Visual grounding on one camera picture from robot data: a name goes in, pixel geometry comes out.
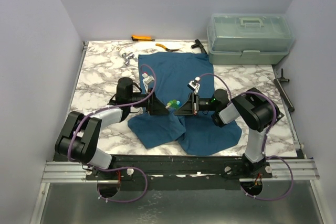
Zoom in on aluminium rail frame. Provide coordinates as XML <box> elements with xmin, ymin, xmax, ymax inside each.
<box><xmin>41</xmin><ymin>159</ymin><xmax>320</xmax><ymax>184</ymax></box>

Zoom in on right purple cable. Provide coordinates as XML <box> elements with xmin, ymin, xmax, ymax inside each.
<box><xmin>196</xmin><ymin>73</ymin><xmax>295</xmax><ymax>201</ymax></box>

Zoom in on black clamp bar tool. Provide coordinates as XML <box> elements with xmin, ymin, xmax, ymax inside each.
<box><xmin>273</xmin><ymin>68</ymin><xmax>295</xmax><ymax>113</ymax></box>

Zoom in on metal faucet fitting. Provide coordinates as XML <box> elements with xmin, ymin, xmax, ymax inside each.
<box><xmin>121</xmin><ymin>52</ymin><xmax>138</xmax><ymax>66</ymax></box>

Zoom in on green plastic toolbox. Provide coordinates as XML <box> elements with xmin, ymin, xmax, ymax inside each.
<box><xmin>207</xmin><ymin>14</ymin><xmax>295</xmax><ymax>65</ymax></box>

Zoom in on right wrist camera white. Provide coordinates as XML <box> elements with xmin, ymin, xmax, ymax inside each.
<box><xmin>187</xmin><ymin>77</ymin><xmax>201</xmax><ymax>94</ymax></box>

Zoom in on black T-handle tool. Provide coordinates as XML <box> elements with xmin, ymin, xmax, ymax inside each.
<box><xmin>191</xmin><ymin>39</ymin><xmax>207</xmax><ymax>55</ymax></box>

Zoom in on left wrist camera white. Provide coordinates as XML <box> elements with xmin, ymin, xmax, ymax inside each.
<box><xmin>141</xmin><ymin>72</ymin><xmax>155</xmax><ymax>92</ymax></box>

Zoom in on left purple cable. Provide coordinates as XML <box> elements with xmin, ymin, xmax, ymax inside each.
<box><xmin>67</xmin><ymin>63</ymin><xmax>158</xmax><ymax>204</ymax></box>

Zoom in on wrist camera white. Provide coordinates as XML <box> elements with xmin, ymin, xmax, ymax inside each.
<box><xmin>187</xmin><ymin>77</ymin><xmax>201</xmax><ymax>94</ymax></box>
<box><xmin>141</xmin><ymin>72</ymin><xmax>155</xmax><ymax>92</ymax></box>

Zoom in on purple cable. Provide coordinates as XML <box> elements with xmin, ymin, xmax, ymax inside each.
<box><xmin>196</xmin><ymin>73</ymin><xmax>295</xmax><ymax>201</ymax></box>
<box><xmin>67</xmin><ymin>63</ymin><xmax>158</xmax><ymax>204</ymax></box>

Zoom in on blue t-shirt garment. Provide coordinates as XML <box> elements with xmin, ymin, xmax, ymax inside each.
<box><xmin>128</xmin><ymin>52</ymin><xmax>242</xmax><ymax>156</ymax></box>

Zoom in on orange utility knife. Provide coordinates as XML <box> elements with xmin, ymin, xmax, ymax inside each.
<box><xmin>131</xmin><ymin>35</ymin><xmax>155</xmax><ymax>41</ymax></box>

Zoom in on yellow handled pliers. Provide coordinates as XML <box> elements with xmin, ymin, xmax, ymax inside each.
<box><xmin>155</xmin><ymin>44</ymin><xmax>179</xmax><ymax>52</ymax></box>

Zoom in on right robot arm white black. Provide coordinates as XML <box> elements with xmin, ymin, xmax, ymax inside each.
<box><xmin>174</xmin><ymin>88</ymin><xmax>283</xmax><ymax>178</ymax></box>

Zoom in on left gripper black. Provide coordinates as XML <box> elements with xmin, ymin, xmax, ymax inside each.
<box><xmin>128</xmin><ymin>87</ymin><xmax>170</xmax><ymax>115</ymax></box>

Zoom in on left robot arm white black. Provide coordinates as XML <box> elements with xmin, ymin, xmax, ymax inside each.
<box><xmin>55</xmin><ymin>77</ymin><xmax>169</xmax><ymax>179</ymax></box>

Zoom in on rainbow flower plush brooch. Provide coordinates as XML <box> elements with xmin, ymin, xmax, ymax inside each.
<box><xmin>165</xmin><ymin>99</ymin><xmax>182</xmax><ymax>110</ymax></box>

